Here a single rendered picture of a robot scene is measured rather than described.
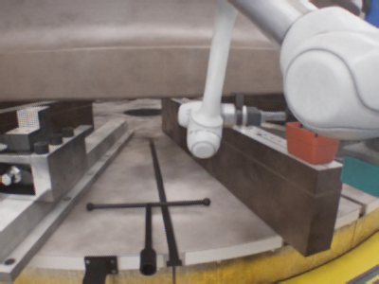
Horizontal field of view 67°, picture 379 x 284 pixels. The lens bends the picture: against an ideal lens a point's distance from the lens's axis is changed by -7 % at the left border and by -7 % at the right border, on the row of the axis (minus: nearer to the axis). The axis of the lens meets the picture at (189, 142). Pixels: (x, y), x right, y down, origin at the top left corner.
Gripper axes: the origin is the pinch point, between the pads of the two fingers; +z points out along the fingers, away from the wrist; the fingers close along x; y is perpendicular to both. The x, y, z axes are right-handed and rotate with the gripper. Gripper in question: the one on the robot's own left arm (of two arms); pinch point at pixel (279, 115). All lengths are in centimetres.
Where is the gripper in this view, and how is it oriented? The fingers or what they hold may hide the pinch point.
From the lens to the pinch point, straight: 121.0
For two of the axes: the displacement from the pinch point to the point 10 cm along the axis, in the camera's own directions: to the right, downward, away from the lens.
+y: 0.0, 9.6, 2.8
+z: 10.0, 0.1, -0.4
